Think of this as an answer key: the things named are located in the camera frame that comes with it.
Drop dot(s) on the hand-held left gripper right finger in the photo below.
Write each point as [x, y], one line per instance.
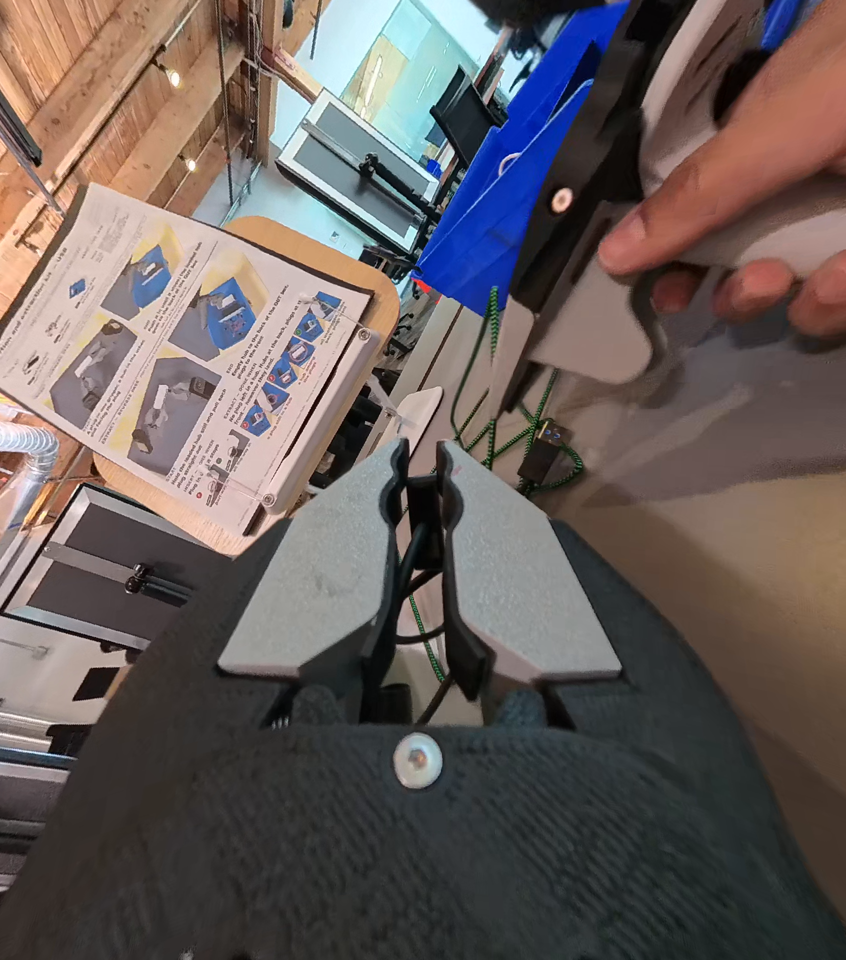
[520, 592]

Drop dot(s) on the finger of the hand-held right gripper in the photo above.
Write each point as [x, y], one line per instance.
[595, 330]
[514, 345]

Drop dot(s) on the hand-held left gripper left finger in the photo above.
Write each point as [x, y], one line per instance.
[318, 585]

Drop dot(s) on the blue plastic bin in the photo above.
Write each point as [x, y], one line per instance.
[483, 225]

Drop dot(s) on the person's right hand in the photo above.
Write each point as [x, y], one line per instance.
[828, 97]

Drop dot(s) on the black monitor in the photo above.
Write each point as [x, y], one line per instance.
[468, 120]

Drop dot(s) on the grey framed panel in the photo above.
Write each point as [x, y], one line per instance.
[85, 555]
[340, 142]

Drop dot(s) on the printed instruction sheet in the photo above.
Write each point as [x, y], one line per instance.
[168, 337]

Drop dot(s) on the ceiling track light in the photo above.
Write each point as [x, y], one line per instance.
[172, 75]
[189, 161]

